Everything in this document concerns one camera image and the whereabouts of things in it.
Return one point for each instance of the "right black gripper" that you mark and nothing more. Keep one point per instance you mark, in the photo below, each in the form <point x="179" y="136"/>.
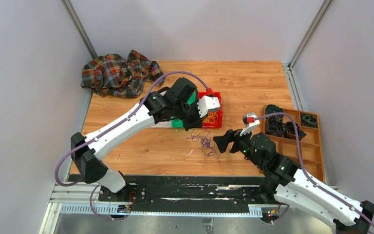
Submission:
<point x="222" y="141"/>

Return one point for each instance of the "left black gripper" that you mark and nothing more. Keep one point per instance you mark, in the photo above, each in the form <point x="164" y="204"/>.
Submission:
<point x="196" y="123"/>

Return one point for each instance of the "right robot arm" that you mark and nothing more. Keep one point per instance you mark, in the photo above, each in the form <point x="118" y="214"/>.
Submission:
<point x="286" y="182"/>

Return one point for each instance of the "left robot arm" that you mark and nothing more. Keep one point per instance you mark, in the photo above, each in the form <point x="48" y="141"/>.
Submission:
<point x="170" y="102"/>

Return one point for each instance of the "green plastic bin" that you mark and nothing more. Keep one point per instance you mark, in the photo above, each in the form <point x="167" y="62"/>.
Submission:
<point x="178" y="123"/>

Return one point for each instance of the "red plastic bin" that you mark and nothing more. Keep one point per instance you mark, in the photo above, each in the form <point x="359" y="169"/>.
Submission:
<point x="215" y="119"/>

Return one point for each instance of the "white plastic bin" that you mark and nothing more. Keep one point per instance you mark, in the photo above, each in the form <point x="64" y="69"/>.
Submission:
<point x="162" y="124"/>

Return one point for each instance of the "black coiled item lower left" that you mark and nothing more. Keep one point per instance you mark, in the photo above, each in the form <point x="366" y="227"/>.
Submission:
<point x="275" y="127"/>

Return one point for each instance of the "black coiled item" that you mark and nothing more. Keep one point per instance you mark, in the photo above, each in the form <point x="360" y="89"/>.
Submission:
<point x="291" y="132"/>
<point x="275" y="127"/>
<point x="272" y="108"/>
<point x="309" y="120"/>

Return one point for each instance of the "black coiled item upper left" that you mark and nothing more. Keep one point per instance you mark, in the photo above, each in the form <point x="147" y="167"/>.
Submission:
<point x="272" y="108"/>

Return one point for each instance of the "black coiled item centre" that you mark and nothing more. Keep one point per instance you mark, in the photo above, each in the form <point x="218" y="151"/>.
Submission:
<point x="291" y="132"/>

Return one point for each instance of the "black coiled item far right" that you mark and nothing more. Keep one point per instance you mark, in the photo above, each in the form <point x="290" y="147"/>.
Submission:
<point x="309" y="120"/>

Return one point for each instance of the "wooden compartment tray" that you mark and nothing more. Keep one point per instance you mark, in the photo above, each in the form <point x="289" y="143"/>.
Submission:
<point x="310" y="145"/>

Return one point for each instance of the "plaid cloth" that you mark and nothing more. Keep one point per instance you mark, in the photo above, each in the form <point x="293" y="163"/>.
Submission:
<point x="113" y="75"/>

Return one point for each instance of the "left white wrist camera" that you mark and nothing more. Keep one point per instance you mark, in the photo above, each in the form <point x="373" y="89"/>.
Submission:
<point x="208" y="104"/>

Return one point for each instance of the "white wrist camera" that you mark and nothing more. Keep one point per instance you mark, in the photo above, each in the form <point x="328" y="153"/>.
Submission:
<point x="251" y="122"/>
<point x="208" y="104"/>

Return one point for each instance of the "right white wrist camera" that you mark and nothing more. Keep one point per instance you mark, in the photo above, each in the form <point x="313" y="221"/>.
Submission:
<point x="251" y="122"/>

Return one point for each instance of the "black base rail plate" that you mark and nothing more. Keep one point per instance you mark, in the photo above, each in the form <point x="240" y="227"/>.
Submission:
<point x="189" y="194"/>

